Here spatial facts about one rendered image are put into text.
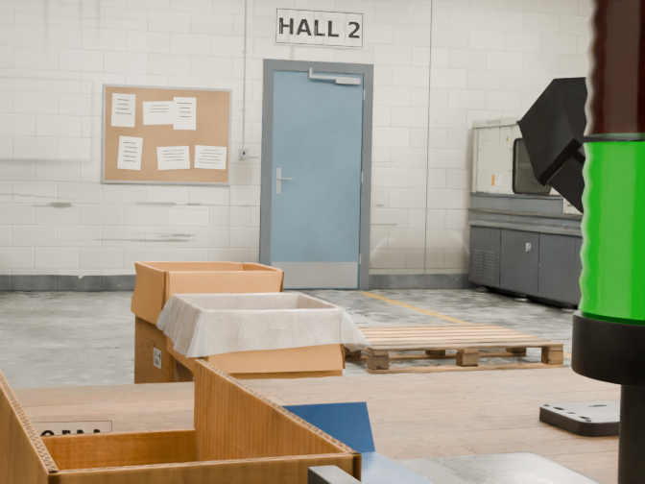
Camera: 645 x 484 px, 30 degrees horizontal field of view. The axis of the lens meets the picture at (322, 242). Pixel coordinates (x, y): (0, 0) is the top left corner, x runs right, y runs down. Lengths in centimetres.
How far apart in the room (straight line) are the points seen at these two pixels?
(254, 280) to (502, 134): 716
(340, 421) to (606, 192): 46
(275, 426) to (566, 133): 20
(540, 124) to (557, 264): 982
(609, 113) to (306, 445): 31
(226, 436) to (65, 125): 1062
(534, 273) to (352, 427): 1013
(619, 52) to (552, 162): 37
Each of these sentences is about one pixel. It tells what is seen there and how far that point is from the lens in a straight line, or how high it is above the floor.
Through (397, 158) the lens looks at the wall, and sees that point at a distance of 1192.
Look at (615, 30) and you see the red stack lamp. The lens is 24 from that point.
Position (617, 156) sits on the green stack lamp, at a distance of 24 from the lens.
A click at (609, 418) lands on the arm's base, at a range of 89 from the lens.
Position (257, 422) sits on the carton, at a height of 96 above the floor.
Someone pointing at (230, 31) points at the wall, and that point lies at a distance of 1153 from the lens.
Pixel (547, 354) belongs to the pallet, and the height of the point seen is 8.
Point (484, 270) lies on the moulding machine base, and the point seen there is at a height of 23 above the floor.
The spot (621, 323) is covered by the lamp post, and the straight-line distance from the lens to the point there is 24.
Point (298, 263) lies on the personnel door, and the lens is 1162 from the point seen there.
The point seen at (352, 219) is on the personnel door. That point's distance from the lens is 1175.
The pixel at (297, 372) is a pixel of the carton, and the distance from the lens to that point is 402.
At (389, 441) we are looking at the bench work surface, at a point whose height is 90.
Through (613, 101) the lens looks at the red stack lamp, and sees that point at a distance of 24.
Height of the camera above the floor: 108
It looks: 3 degrees down
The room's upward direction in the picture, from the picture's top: 1 degrees clockwise
